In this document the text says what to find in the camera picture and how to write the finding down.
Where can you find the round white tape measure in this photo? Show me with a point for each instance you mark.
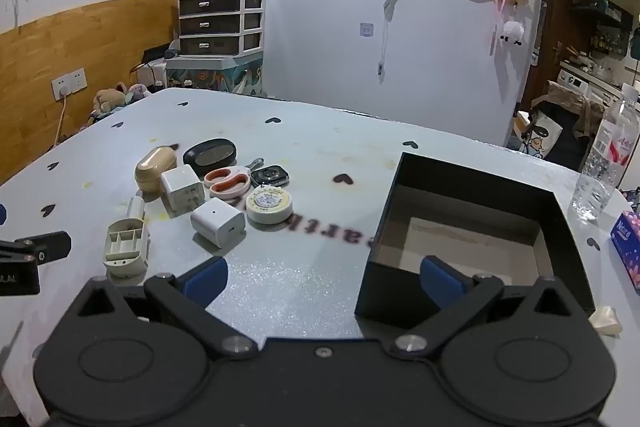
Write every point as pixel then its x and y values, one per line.
pixel 269 203

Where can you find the beige oval case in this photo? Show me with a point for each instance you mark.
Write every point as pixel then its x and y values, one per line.
pixel 152 169

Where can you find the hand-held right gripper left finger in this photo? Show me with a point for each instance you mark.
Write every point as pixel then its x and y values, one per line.
pixel 205 281

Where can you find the brown teddy bear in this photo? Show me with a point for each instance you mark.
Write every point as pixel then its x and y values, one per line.
pixel 107 99

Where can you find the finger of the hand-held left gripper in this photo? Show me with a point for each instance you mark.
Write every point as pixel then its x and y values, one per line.
pixel 2 213
pixel 50 247

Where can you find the clear water bottle red label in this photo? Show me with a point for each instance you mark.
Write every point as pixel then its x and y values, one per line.
pixel 607 147

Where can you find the black oval case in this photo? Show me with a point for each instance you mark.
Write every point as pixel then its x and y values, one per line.
pixel 210 156

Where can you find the chair with brown jacket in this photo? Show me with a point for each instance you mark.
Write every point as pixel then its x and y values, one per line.
pixel 570 117

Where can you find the white sheep plush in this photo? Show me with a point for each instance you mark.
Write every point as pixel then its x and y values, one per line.
pixel 511 32

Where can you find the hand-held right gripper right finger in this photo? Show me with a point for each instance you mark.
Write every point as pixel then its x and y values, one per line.
pixel 440 282

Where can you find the beige plastic compartment holder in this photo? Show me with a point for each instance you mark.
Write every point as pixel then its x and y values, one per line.
pixel 125 257

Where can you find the black cardboard box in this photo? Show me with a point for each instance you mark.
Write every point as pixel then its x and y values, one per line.
pixel 390 292

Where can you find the white charging cube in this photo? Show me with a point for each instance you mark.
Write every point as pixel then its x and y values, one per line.
pixel 181 189
pixel 217 223

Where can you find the white wall socket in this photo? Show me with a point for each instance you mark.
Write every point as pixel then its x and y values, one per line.
pixel 367 29

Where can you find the white wall outlet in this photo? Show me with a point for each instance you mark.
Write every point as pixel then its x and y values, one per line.
pixel 69 83

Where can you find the purple floral tissue pack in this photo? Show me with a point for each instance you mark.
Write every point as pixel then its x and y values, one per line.
pixel 627 247

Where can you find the painted cabinet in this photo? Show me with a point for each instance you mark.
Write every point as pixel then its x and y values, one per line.
pixel 215 74

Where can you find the white cartoon tote bag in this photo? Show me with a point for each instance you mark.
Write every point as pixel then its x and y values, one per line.
pixel 539 137

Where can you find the black smartwatch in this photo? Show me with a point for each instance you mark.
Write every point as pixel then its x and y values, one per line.
pixel 270 177

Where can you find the white drawer unit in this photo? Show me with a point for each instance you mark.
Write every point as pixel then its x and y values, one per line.
pixel 220 23

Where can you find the white washing machine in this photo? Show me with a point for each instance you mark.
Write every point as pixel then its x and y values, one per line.
pixel 575 79

